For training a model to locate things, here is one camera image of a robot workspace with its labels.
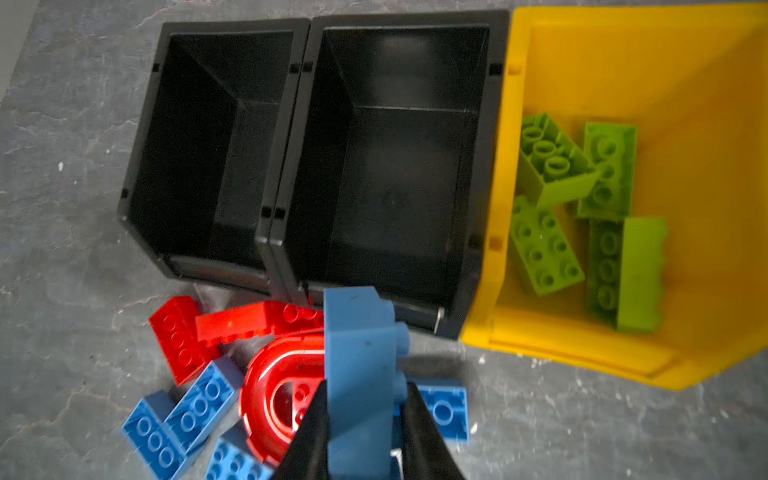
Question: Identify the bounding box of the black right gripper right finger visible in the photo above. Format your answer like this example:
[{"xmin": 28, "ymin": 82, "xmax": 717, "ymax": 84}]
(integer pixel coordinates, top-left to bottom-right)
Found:
[{"xmin": 400, "ymin": 382, "xmax": 465, "ymax": 480}]

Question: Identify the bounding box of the blue long lego brick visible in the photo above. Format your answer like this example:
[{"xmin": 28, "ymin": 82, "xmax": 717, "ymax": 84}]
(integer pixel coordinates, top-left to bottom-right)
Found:
[{"xmin": 164, "ymin": 356, "xmax": 244, "ymax": 454}]

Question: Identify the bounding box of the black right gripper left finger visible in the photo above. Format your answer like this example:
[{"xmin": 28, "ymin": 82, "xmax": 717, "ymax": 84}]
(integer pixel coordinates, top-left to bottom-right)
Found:
[{"xmin": 271, "ymin": 380, "xmax": 329, "ymax": 480}]

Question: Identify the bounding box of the red flat lego plate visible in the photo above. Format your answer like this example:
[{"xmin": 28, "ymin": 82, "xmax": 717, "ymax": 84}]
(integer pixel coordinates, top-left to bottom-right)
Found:
[{"xmin": 149, "ymin": 296, "xmax": 222, "ymax": 386}]

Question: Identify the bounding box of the black plastic bin middle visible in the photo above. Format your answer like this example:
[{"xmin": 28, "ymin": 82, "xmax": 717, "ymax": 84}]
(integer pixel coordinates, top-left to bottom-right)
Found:
[{"xmin": 268, "ymin": 10, "xmax": 511, "ymax": 339}]

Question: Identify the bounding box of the green long lego brick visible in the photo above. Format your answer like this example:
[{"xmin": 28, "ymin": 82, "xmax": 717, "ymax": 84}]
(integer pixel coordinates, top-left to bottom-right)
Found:
[{"xmin": 574, "ymin": 121, "xmax": 638, "ymax": 220}]

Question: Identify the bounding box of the red arch lego piece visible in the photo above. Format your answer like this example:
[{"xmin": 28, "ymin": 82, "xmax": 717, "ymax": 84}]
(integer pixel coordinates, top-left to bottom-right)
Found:
[{"xmin": 239, "ymin": 333, "xmax": 325, "ymax": 467}]

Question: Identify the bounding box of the black plastic bin left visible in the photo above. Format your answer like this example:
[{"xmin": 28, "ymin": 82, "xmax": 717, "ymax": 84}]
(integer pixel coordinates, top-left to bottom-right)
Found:
[{"xmin": 118, "ymin": 18, "xmax": 310, "ymax": 301}]

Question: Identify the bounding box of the yellow plastic bin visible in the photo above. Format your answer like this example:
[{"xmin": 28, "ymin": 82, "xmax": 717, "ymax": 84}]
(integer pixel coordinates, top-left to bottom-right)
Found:
[{"xmin": 460, "ymin": 2, "xmax": 767, "ymax": 390}]

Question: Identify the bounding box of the blue square lego brick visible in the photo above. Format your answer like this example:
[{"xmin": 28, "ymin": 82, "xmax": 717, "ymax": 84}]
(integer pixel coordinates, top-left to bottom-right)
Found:
[{"xmin": 408, "ymin": 378, "xmax": 470, "ymax": 444}]

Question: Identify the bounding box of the black plastic bin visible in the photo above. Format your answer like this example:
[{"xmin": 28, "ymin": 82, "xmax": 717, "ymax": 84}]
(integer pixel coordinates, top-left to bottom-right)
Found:
[
  {"xmin": 118, "ymin": 18, "xmax": 310, "ymax": 301},
  {"xmin": 268, "ymin": 10, "xmax": 511, "ymax": 339}
]

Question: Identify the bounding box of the red long lego brick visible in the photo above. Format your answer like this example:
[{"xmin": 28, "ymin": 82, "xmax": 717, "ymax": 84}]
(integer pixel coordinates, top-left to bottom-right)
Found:
[{"xmin": 195, "ymin": 301, "xmax": 324, "ymax": 346}]

